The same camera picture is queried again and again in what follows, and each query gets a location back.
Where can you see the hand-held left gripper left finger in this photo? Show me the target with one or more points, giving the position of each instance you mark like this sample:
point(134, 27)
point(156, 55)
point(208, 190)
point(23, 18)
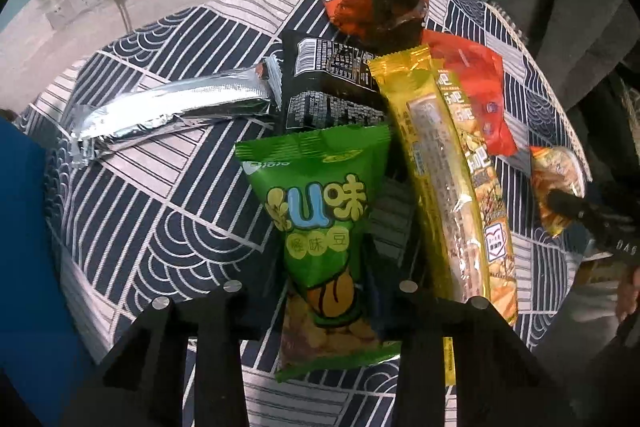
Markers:
point(215, 307)

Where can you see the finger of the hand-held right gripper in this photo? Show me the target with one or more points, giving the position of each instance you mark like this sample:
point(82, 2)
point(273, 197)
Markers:
point(570, 206)

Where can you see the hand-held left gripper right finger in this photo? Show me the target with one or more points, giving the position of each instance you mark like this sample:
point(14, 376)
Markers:
point(435, 322)

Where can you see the small orange snack packet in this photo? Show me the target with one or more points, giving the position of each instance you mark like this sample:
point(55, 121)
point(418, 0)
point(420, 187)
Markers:
point(552, 172)

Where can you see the green snack packet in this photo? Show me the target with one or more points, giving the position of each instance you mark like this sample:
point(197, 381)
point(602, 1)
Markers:
point(320, 227)

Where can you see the black snack packet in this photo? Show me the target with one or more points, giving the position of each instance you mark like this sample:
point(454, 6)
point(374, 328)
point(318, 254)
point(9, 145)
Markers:
point(320, 97)

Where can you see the person's right hand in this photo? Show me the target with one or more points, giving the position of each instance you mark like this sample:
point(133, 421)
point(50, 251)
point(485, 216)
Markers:
point(630, 297)

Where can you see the navy white patterned tablecloth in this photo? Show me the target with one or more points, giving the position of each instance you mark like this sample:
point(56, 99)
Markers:
point(165, 227)

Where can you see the long yellow snack packet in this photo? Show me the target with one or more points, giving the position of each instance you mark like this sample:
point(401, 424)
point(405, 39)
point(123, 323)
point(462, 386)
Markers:
point(445, 177)

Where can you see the red snack packet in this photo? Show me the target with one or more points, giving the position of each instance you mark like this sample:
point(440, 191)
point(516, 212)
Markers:
point(480, 97)

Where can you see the silver foil stick packet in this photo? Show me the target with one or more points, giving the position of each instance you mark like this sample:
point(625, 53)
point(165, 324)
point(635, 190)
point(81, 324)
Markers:
point(150, 129)
point(215, 89)

